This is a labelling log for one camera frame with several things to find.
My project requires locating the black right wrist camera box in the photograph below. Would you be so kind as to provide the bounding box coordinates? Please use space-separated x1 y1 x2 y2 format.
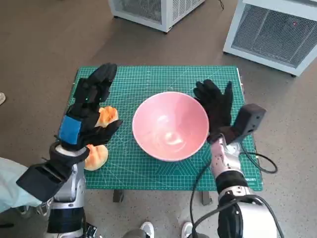
222 104 267 144

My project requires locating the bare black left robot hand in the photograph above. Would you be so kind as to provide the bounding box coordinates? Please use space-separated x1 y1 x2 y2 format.
53 62 124 151

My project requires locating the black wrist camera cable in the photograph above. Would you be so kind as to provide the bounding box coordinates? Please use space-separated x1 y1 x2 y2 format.
190 146 278 238

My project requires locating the white mesh cabinet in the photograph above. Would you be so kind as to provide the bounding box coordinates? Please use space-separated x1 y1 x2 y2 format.
108 0 206 32
222 0 317 77

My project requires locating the small black device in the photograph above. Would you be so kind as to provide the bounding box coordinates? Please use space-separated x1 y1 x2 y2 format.
85 223 98 238

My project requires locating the dark metal table leg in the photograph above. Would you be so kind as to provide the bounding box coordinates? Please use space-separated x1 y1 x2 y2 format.
112 189 125 203
201 190 212 206

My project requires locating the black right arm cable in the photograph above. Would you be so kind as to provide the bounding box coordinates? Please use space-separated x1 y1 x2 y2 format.
193 194 285 238

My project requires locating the pink bowl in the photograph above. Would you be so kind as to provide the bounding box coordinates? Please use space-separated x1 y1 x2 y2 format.
132 91 210 162

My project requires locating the green cutting mat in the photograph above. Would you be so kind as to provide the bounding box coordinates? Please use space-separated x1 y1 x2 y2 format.
58 65 264 191

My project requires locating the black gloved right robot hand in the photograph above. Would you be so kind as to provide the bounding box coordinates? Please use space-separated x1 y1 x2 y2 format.
193 79 234 136

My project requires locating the round toy bread bun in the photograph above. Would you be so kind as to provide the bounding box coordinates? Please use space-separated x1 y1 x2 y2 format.
84 144 109 172

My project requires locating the long toy bread loaf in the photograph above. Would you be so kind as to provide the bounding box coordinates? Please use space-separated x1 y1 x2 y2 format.
95 106 119 128

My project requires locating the light blue cloth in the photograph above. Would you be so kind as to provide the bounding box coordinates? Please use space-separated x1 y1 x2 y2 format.
0 157 43 213

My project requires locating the white shoe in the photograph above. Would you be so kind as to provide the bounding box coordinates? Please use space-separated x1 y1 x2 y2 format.
181 221 195 238
140 221 155 238

